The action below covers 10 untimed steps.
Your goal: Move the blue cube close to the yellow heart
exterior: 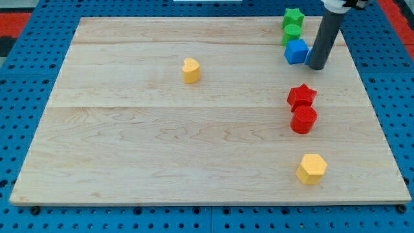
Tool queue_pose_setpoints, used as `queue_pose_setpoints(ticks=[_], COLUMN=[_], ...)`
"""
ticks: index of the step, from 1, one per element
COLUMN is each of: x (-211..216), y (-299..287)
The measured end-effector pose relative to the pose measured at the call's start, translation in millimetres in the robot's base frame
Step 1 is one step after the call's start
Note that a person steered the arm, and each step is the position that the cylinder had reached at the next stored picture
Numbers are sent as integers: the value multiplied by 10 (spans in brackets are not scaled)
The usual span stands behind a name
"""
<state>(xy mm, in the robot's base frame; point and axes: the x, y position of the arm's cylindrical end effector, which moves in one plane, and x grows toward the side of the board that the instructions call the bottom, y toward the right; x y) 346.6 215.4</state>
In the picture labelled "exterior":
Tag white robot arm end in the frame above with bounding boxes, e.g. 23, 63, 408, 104
321, 0, 372, 14

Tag green cylinder block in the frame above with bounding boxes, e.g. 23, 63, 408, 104
281, 24, 302, 46

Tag red star block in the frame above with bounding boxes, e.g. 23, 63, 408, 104
287, 83, 318, 113

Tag yellow heart block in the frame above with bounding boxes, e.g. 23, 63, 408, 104
182, 58, 201, 84

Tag light wooden board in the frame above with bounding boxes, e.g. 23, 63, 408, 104
10, 17, 411, 206

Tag green star block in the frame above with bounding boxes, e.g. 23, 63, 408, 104
281, 8, 305, 28

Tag red cylinder block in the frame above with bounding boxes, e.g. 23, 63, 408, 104
290, 105, 318, 134

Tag blue block behind rod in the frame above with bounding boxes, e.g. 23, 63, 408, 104
304, 47, 313, 65

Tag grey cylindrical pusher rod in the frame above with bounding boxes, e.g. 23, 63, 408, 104
308, 10, 345, 70

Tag yellow hexagon block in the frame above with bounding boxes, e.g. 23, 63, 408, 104
296, 154, 327, 185

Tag blue cube block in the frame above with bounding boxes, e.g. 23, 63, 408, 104
284, 39, 309, 65

